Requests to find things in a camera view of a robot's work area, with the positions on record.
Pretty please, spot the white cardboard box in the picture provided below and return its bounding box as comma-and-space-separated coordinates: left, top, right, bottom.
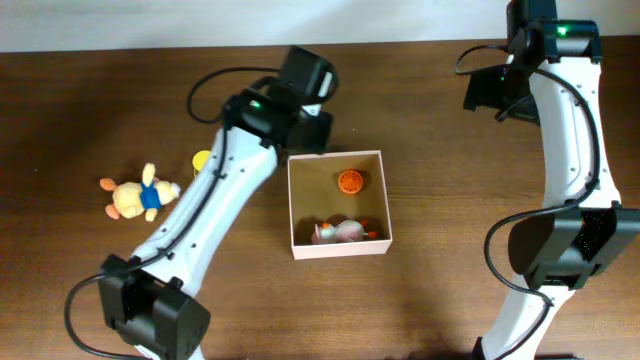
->
287, 150, 393, 260

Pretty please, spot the pink duck toy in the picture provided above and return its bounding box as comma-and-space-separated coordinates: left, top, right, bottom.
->
311, 220, 378, 245

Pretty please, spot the orange lattice ball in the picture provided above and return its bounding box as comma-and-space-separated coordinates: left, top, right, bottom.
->
338, 169, 364, 195

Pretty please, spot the tan plush bunny blue scarf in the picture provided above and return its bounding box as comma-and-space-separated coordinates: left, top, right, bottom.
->
99, 163, 181, 222

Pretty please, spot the right black cable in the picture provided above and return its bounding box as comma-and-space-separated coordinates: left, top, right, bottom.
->
453, 43, 602, 360

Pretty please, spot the yellow rattle drum toy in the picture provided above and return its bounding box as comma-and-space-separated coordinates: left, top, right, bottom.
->
191, 150, 211, 177

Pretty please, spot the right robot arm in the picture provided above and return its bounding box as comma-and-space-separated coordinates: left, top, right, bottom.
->
463, 0, 639, 359

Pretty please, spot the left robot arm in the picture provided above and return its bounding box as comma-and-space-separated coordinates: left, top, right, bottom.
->
98, 46, 339, 359

